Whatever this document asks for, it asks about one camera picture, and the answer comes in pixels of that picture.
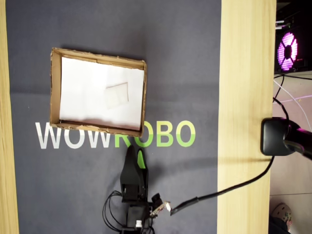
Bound dark trouser leg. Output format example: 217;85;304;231
269;216;292;234

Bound open cardboard box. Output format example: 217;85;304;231
48;47;149;137

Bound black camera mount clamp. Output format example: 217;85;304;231
260;117;312;161

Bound thick black camera cable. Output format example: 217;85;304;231
170;155;276;217

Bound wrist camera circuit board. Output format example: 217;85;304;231
149;192;173;218

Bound thin white cable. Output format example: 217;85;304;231
273;80;312;120
272;96;312;104

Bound thin black servo wires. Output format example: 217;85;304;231
101;191;129;232

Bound small pale square block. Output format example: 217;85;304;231
104;82;129;110

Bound grey clog shoe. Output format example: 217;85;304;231
272;202;293;226

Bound dark grey WOWROBO mat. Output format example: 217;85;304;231
5;0;222;234

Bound thin black cable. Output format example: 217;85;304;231
272;75;292;121
273;74;312;81

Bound white paper sheet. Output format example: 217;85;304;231
59;56;145;131

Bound black computer case with fan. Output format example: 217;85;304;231
274;0;312;75

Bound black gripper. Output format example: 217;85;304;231
121;145;149;204

